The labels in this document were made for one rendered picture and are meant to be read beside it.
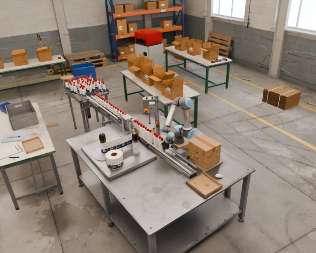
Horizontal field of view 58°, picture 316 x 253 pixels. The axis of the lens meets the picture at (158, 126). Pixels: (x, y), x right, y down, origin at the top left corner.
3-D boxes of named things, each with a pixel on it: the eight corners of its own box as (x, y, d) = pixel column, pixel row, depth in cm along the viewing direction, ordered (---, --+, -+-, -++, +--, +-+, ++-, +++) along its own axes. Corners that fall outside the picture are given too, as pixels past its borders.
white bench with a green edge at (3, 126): (6, 148, 547) (-8, 111, 508) (46, 138, 576) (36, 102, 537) (13, 213, 399) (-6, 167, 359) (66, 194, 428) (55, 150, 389)
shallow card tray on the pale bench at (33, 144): (21, 143, 408) (21, 141, 407) (38, 138, 419) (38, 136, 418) (26, 154, 383) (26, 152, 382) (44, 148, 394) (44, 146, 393)
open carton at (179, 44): (170, 49, 841) (170, 36, 823) (185, 46, 863) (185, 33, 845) (177, 51, 814) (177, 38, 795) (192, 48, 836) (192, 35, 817)
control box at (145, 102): (143, 110, 376) (143, 96, 367) (156, 109, 376) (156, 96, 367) (143, 113, 367) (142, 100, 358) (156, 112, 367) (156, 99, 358)
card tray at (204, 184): (185, 182, 315) (185, 180, 313) (202, 173, 328) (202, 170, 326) (204, 198, 293) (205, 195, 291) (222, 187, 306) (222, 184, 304)
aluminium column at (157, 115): (156, 141, 393) (153, 96, 360) (158, 140, 395) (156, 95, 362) (158, 142, 389) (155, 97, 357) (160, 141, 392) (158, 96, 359)
